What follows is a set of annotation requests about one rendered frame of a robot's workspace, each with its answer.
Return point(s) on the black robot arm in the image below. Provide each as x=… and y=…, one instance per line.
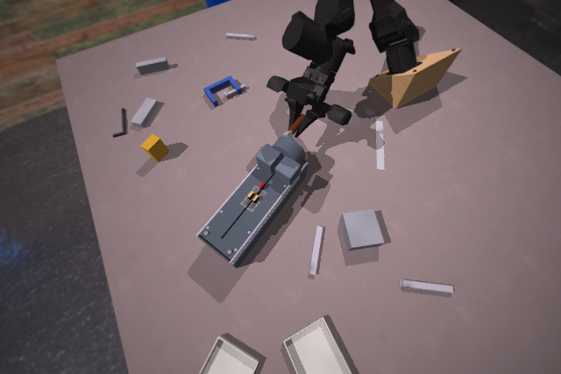
x=317, y=40

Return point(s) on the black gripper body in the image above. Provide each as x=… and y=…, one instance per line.
x=334, y=112

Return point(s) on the blue c-clamp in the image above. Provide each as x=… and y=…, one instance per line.
x=222, y=84

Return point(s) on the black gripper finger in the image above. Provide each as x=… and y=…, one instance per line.
x=295, y=109
x=309, y=118

